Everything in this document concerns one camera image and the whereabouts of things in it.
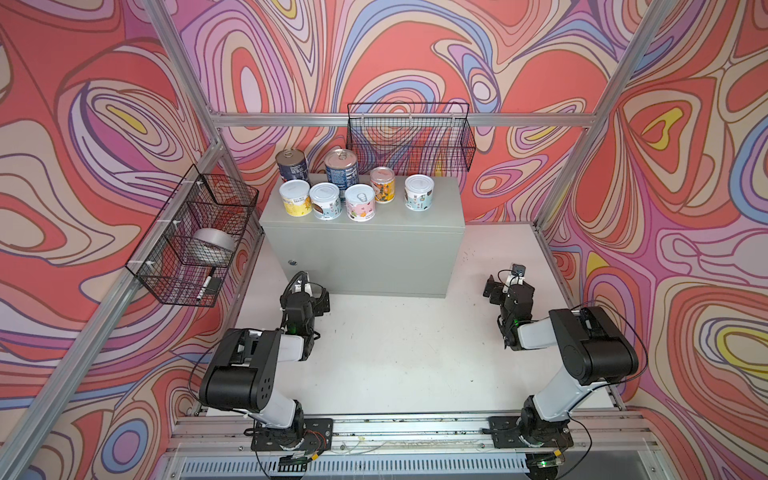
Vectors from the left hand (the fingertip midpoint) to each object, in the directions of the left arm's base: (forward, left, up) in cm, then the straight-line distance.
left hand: (310, 287), depth 94 cm
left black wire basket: (-11, +27, +26) cm, 39 cm away
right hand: (+2, -64, -1) cm, 64 cm away
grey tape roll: (-4, +18, +25) cm, 31 cm away
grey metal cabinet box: (+20, -30, -6) cm, 36 cm away
